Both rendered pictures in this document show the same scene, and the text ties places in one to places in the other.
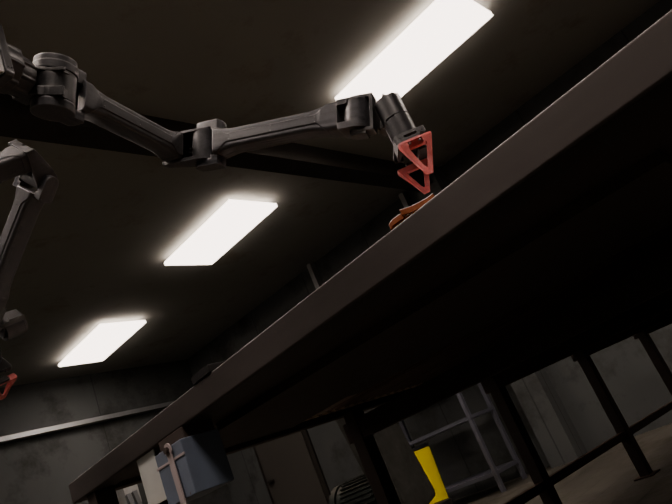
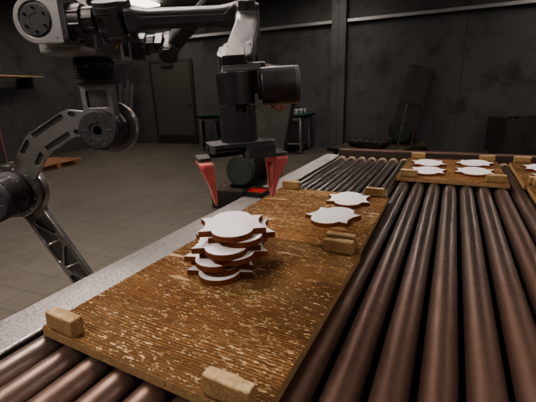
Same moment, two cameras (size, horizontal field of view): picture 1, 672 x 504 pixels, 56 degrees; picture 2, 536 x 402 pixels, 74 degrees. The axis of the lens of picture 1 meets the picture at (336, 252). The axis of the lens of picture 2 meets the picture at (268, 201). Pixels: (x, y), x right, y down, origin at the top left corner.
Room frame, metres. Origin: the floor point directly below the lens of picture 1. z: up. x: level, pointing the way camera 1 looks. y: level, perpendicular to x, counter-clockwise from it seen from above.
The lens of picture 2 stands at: (1.06, -0.79, 1.24)
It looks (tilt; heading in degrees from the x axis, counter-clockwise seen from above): 17 degrees down; 75
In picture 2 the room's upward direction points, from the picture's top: 2 degrees counter-clockwise
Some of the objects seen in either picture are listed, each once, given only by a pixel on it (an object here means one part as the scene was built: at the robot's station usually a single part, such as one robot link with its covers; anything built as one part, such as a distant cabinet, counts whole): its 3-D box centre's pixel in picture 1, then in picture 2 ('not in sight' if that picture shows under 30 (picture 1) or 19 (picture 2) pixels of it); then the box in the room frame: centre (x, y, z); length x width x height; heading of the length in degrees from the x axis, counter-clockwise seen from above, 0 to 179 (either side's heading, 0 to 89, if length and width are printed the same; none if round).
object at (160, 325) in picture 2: not in sight; (226, 288); (1.13, -0.26, 0.93); 0.41 x 0.35 x 0.02; 47
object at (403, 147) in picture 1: (419, 156); (221, 175); (1.13, -0.22, 1.11); 0.07 x 0.07 x 0.09; 3
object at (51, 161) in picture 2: not in sight; (44, 164); (-1.35, 6.99, 0.05); 1.16 x 0.80 x 0.11; 55
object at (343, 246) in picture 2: not in sight; (339, 246); (1.36, -0.21, 0.95); 0.06 x 0.02 x 0.03; 137
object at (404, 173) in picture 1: (417, 171); (262, 170); (1.20, -0.22, 1.12); 0.07 x 0.07 x 0.09; 3
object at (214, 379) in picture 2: not in sight; (229, 388); (1.09, -0.49, 0.95); 0.06 x 0.02 x 0.03; 137
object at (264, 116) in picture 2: not in sight; (254, 135); (2.01, 3.29, 0.79); 0.91 x 0.90 x 1.58; 52
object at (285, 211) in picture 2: not in sight; (309, 213); (1.40, 0.06, 0.93); 0.41 x 0.35 x 0.02; 49
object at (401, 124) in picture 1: (403, 134); (238, 128); (1.17, -0.22, 1.19); 0.10 x 0.07 x 0.07; 3
